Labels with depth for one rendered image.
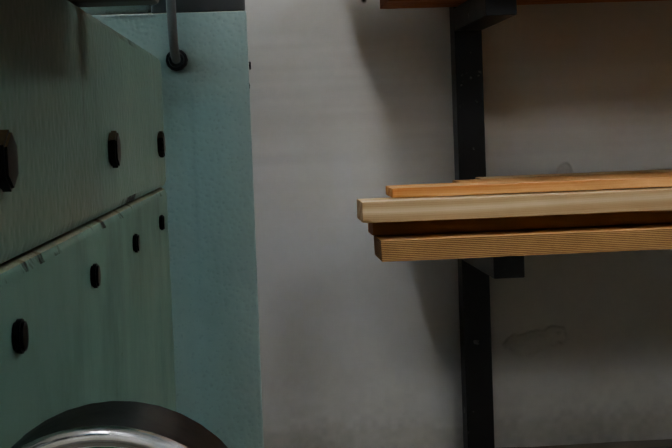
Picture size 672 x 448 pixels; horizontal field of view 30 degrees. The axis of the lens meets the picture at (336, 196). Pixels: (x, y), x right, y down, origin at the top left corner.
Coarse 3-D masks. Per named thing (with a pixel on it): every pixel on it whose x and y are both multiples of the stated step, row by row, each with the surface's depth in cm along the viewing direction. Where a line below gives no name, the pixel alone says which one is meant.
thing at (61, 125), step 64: (0, 0) 35; (64, 0) 47; (0, 64) 35; (64, 64) 46; (128, 64) 66; (0, 128) 35; (64, 128) 45; (128, 128) 65; (0, 192) 34; (64, 192) 45; (128, 192) 64; (0, 256) 34
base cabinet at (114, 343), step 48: (96, 240) 52; (144, 240) 71; (0, 288) 34; (48, 288) 41; (96, 288) 52; (144, 288) 70; (0, 336) 34; (48, 336) 41; (96, 336) 51; (144, 336) 69; (0, 384) 34; (48, 384) 40; (96, 384) 51; (144, 384) 68; (0, 432) 33
